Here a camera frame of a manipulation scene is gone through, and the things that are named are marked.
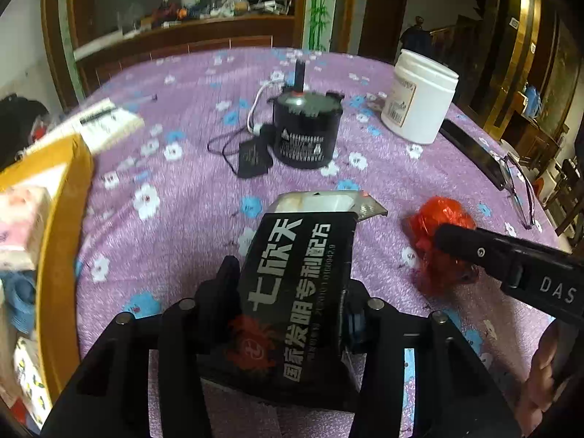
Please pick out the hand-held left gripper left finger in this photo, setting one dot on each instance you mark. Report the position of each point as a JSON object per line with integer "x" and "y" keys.
{"x": 223, "y": 301}

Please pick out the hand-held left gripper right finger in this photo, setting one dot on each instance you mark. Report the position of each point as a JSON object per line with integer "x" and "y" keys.
{"x": 353, "y": 328}

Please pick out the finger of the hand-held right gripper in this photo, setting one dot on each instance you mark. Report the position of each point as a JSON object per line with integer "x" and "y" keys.
{"x": 479, "y": 246}

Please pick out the red plastic bag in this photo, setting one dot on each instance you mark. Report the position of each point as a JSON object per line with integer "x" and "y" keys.
{"x": 433, "y": 219}

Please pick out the black snack bag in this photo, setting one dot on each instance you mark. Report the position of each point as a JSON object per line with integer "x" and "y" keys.
{"x": 292, "y": 283}

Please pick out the yellow-rimmed white tray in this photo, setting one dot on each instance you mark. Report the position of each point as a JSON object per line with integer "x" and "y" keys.
{"x": 59, "y": 283}

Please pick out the blue sock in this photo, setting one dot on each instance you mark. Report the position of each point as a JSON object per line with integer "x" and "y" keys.
{"x": 20, "y": 296}

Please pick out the lemon print tissue pack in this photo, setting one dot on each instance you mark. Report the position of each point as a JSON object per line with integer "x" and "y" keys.
{"x": 29, "y": 374}

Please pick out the pink tissue pack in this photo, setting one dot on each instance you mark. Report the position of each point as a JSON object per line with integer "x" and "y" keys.
{"x": 23, "y": 223}

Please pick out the person's right hand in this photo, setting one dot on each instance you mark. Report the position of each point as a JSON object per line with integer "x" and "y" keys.
{"x": 538, "y": 383}

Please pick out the eyeglasses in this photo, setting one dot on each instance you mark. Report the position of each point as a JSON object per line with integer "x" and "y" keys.
{"x": 524, "y": 200}

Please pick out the black phone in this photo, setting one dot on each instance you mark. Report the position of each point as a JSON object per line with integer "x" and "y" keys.
{"x": 474, "y": 153}

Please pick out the wooden side cabinet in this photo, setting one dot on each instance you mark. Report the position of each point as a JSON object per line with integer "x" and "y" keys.
{"x": 529, "y": 141}

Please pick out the black power adapter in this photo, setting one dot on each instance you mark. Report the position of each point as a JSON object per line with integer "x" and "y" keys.
{"x": 253, "y": 157}

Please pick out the white plastic jar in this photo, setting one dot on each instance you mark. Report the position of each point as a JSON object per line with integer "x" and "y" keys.
{"x": 419, "y": 105}

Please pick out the blue plastic bag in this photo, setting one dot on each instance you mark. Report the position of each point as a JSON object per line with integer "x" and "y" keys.
{"x": 533, "y": 100}

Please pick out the black electric motor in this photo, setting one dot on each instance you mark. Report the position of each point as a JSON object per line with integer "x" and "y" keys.
{"x": 305, "y": 137}

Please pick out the gold trimmed wooden screen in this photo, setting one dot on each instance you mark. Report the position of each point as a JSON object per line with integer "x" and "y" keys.
{"x": 506, "y": 54}

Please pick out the white notebook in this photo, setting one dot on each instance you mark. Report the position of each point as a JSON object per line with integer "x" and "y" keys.
{"x": 114, "y": 127}

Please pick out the dark coat on stand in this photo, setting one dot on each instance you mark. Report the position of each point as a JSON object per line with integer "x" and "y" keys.
{"x": 413, "y": 36}

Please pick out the black silver pen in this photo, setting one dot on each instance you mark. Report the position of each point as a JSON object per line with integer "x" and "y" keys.
{"x": 98, "y": 114}

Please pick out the brown wooden door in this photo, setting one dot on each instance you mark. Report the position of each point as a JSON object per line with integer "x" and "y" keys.
{"x": 383, "y": 18}

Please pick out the wooden glass cabinet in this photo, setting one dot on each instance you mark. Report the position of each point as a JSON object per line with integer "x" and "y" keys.
{"x": 182, "y": 36}

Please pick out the bamboo painted pillar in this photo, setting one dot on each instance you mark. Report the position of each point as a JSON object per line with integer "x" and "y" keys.
{"x": 319, "y": 9}

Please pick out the pile of assorted clutter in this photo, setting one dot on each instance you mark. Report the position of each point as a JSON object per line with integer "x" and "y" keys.
{"x": 228, "y": 7}

